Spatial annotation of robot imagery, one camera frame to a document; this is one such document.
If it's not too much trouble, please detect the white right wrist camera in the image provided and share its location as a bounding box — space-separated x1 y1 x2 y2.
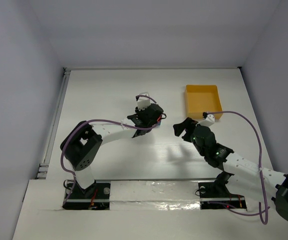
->
200 112 215 127

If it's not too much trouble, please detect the white foam base board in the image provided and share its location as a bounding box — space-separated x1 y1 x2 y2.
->
14 180 288 240

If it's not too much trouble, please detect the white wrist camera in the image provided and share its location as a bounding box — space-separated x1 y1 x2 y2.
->
135 92 151 111
200 112 215 127

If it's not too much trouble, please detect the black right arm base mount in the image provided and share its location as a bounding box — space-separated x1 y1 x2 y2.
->
195 172 243 199

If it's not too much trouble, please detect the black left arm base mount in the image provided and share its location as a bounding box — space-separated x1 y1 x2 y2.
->
64 180 111 209

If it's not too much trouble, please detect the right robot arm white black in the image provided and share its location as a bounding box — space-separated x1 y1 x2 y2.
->
173 114 288 221

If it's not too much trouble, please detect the yellow plastic tray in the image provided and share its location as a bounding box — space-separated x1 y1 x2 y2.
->
184 85 222 120

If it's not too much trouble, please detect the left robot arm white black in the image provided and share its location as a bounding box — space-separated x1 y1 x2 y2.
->
60 103 165 197

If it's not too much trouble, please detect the aluminium rail left edge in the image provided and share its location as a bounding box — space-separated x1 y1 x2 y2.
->
35 67 71 180

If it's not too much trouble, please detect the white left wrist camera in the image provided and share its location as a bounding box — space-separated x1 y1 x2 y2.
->
135 92 151 111

